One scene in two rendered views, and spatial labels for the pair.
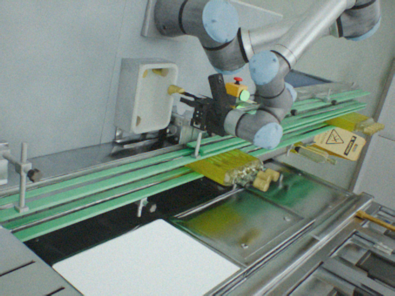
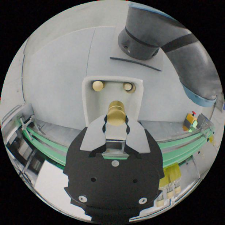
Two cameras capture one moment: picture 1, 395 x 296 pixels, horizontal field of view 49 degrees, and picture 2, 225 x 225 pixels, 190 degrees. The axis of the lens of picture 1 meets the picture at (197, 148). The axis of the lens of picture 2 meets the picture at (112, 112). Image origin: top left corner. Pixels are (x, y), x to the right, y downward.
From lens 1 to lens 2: 1.28 m
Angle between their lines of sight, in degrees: 52
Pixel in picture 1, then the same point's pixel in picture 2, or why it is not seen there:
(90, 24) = (66, 60)
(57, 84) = (55, 94)
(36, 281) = not seen: outside the picture
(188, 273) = (66, 203)
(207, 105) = (75, 199)
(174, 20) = (124, 34)
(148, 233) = not seen: hidden behind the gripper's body
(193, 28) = (132, 23)
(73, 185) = (47, 143)
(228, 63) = (205, 82)
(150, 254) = not seen: hidden behind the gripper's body
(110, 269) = (50, 176)
